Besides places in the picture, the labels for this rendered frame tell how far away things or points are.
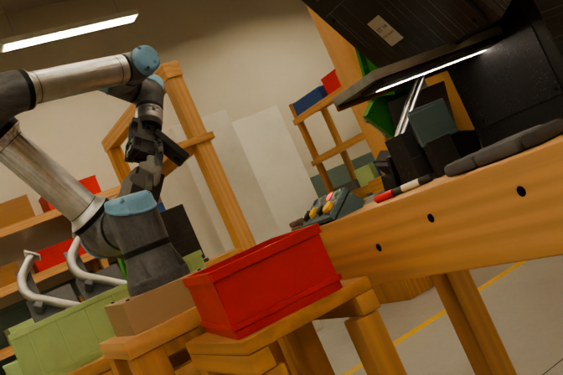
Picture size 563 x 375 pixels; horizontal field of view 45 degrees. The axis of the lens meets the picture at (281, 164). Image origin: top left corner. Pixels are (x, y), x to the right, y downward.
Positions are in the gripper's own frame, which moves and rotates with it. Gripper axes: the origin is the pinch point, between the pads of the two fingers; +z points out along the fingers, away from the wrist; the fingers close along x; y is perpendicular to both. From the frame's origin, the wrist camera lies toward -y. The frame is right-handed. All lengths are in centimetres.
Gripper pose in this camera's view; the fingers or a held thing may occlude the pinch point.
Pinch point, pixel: (153, 188)
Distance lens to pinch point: 180.5
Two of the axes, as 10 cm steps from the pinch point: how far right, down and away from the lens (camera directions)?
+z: 0.6, 8.4, -5.4
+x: 4.8, -5.0, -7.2
